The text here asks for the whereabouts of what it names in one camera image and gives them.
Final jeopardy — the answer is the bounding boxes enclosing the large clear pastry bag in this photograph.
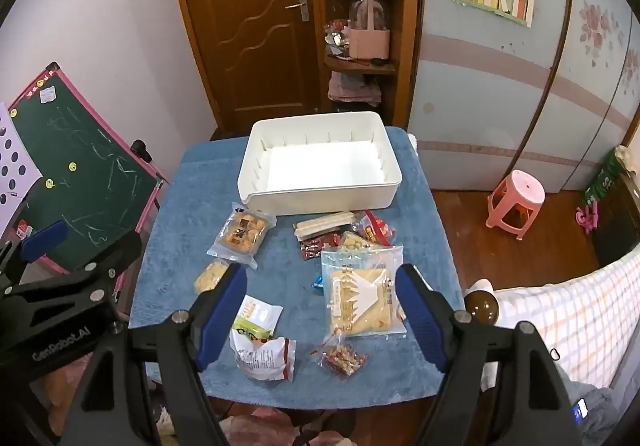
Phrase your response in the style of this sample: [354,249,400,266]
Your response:
[320,244,407,338]

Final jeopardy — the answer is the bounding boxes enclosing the small clear nut packet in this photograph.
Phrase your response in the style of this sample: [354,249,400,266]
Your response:
[311,336,369,378]

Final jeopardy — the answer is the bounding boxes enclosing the pink floral cloth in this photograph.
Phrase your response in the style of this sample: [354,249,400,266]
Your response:
[145,406,321,446]

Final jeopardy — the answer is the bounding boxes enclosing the white paper with dark dots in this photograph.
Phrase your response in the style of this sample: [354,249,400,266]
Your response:
[0,102,43,237]

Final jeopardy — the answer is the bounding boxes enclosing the crinkled snack bags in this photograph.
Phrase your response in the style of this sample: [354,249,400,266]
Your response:
[322,20,351,58]

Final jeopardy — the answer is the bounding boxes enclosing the clear packet of round cookies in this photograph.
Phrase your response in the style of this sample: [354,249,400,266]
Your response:
[207,202,277,271]

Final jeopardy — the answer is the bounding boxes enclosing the pink plastic stool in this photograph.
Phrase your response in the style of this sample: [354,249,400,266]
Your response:
[486,170,546,241]

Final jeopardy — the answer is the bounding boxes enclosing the blue fluffy table cover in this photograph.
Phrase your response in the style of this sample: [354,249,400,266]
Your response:
[128,126,466,411]

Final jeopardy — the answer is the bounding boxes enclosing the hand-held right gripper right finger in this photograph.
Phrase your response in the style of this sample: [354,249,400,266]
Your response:
[395,263,583,446]

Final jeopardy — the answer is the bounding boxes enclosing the pink basket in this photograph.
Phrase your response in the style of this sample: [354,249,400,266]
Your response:
[347,0,392,61]

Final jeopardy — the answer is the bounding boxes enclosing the green and white snack packet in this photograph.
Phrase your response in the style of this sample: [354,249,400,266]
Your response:
[232,295,284,342]

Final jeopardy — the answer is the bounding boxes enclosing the brown wooden door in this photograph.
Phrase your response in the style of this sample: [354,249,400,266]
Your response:
[167,0,321,142]

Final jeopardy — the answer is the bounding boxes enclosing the dark red snack packet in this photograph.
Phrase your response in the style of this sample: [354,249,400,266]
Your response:
[299,233,343,262]

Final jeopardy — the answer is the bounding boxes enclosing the wooden corner shelf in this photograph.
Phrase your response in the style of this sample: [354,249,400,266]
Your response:
[312,0,421,127]

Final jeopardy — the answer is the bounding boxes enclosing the bright red snack packet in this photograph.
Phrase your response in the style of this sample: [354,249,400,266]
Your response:
[372,221,397,246]

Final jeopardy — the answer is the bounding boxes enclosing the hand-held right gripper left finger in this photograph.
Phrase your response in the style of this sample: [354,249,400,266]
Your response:
[60,263,249,446]

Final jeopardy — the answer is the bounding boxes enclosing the pale floral sliding wardrobe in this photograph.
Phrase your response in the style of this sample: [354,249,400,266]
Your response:
[407,0,640,197]

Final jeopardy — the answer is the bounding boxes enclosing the checkered white blanket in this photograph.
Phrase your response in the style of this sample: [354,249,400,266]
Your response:
[470,256,640,392]

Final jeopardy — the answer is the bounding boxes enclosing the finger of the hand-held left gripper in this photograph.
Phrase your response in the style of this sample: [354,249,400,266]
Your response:
[0,220,69,292]
[7,231,143,302]

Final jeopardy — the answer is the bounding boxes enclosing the green chalkboard with pink frame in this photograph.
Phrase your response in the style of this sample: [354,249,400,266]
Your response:
[7,62,171,277]

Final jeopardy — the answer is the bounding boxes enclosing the white and red snack packet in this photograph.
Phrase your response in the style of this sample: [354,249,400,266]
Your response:
[229,328,297,382]

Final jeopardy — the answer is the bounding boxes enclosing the brown glossy ball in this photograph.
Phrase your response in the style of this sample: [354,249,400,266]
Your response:
[464,290,500,326]

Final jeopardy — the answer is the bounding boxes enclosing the clear puffed rice packet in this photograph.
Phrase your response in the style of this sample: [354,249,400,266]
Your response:
[340,232,373,252]

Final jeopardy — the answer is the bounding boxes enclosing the folded pink cloth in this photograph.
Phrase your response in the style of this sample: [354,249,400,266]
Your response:
[327,71,383,107]

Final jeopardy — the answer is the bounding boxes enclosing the clear packet with red trim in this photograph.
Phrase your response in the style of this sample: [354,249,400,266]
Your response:
[352,210,397,247]

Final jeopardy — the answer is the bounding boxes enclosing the grey fuzzy cloth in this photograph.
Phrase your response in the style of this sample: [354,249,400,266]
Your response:
[555,371,621,446]

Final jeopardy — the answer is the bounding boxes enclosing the beige wafer stick packet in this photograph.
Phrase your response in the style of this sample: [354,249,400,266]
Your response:
[292,210,357,241]

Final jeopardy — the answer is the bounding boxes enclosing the white plastic storage bin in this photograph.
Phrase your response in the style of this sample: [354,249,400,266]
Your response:
[237,111,404,216]

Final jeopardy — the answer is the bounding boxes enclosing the pink toy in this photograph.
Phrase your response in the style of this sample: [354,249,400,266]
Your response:
[575,206,601,231]

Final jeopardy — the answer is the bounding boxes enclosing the small yellow snack packet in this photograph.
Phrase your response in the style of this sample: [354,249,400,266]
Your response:
[194,261,231,294]

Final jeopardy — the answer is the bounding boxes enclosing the dark wooden cabinet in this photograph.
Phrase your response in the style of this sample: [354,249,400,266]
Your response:
[592,171,640,269]

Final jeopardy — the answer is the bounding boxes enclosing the green box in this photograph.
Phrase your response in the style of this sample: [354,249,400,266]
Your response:
[582,146,626,207]

